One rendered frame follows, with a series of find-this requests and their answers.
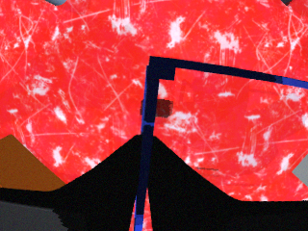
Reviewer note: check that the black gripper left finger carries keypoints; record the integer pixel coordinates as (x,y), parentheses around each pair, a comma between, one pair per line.
(102,199)

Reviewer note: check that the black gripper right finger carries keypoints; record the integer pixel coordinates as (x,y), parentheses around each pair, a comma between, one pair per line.
(182,200)

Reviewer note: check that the grey box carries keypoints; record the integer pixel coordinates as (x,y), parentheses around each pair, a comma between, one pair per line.
(301,170)

